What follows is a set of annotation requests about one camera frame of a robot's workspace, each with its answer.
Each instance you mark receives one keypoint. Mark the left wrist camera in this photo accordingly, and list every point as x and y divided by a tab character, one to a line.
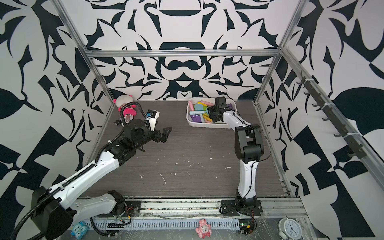
151	117

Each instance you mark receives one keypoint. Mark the white storage box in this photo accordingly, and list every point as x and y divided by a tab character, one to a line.
197	114

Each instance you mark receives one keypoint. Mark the pink bear toy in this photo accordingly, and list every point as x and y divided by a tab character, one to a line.
204	229

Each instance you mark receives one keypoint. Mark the green circuit board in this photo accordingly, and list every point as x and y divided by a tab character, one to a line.
247	226

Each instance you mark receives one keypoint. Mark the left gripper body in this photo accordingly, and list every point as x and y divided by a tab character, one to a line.
148	137

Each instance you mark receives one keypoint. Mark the white alarm clock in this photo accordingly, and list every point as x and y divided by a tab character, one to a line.
290	229

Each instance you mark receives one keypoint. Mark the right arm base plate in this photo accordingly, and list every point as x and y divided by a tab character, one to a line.
238	206

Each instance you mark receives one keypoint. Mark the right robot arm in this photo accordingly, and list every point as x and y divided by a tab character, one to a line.
249	148

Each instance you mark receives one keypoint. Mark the pink white plush doll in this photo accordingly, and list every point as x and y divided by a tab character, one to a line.
121	103

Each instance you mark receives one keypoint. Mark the black wall hook rail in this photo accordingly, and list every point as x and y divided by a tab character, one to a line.
334	115

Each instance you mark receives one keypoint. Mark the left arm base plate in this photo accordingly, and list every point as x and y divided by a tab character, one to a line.
129	208

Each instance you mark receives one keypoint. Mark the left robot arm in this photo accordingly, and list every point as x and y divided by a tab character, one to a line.
58	208

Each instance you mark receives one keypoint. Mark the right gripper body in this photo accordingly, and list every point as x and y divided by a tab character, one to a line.
213	110

